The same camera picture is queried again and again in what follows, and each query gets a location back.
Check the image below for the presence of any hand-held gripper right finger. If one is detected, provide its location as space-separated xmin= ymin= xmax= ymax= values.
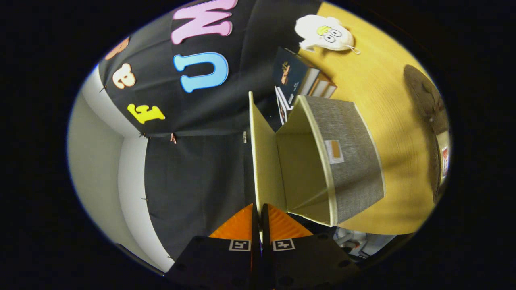
xmin=261 ymin=203 xmax=360 ymax=290

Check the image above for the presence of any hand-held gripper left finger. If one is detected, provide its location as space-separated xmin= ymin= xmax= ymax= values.
xmin=166 ymin=203 xmax=262 ymax=290

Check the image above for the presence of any grey fabric storage box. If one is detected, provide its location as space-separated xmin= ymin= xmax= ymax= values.
xmin=249 ymin=92 xmax=385 ymax=227

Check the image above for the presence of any brown fuzzy shoe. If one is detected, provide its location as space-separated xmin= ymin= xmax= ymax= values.
xmin=404 ymin=64 xmax=450 ymax=202

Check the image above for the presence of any white red floor item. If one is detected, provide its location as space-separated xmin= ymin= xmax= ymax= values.
xmin=335 ymin=228 xmax=397 ymax=258

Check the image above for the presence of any white cover magazine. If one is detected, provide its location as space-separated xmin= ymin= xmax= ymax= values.
xmin=275 ymin=87 xmax=295 ymax=125

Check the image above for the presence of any dark blue covered book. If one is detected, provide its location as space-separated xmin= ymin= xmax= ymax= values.
xmin=273 ymin=47 xmax=321 ymax=105

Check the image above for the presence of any white plush toy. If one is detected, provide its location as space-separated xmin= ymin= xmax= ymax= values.
xmin=294 ymin=15 xmax=360 ymax=55

